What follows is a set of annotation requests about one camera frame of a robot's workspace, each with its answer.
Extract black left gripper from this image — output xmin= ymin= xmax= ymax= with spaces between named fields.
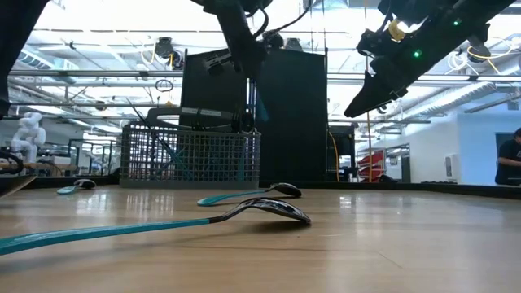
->
xmin=202 ymin=31 xmax=285 ymax=81

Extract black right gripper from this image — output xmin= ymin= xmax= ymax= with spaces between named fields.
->
xmin=343 ymin=27 xmax=466 ymax=120

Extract thin teal-handled black utensil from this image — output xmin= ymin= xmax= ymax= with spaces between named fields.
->
xmin=125 ymin=96 xmax=193 ymax=181

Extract thin yellow vertical pole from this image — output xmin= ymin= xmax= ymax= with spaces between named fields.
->
xmin=363 ymin=0 xmax=373 ymax=183

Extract black cabinet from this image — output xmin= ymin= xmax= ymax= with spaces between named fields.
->
xmin=327 ymin=124 xmax=357 ymax=183

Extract red storage bins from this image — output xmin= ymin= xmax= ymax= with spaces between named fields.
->
xmin=356 ymin=149 xmax=387 ymax=183

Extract grey mesh cutlery basket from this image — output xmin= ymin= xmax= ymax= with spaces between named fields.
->
xmin=119 ymin=106 xmax=262 ymax=190

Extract grey horizontal beam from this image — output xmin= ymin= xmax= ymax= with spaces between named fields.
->
xmin=7 ymin=68 xmax=521 ymax=82

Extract person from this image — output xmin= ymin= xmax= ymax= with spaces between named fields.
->
xmin=493 ymin=127 xmax=521 ymax=187

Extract wooden workbench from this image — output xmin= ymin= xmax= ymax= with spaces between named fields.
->
xmin=0 ymin=160 xmax=79 ymax=178

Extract black ceiling cable reel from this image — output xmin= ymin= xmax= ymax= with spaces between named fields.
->
xmin=466 ymin=40 xmax=493 ymax=64
xmin=282 ymin=37 xmax=304 ymax=52
xmin=153 ymin=36 xmax=185 ymax=71

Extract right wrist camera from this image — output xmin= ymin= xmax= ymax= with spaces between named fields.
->
xmin=356 ymin=15 xmax=410 ymax=59

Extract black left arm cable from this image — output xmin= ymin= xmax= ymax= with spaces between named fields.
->
xmin=250 ymin=0 xmax=315 ymax=44

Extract yellow cable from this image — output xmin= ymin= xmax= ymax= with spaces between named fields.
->
xmin=328 ymin=130 xmax=341 ymax=183

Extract white ribbed air duct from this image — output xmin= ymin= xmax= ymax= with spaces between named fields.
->
xmin=401 ymin=80 xmax=501 ymax=120

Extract black table edge rail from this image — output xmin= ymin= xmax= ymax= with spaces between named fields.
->
xmin=15 ymin=175 xmax=521 ymax=200

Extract white wall box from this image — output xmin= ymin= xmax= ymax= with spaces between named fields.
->
xmin=443 ymin=153 xmax=458 ymax=181

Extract small teal-handled black spoon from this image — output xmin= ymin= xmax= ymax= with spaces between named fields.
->
xmin=196 ymin=181 xmax=303 ymax=208
xmin=55 ymin=177 xmax=98 ymax=196

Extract silver air duct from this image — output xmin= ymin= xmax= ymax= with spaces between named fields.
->
xmin=15 ymin=40 xmax=79 ymax=72

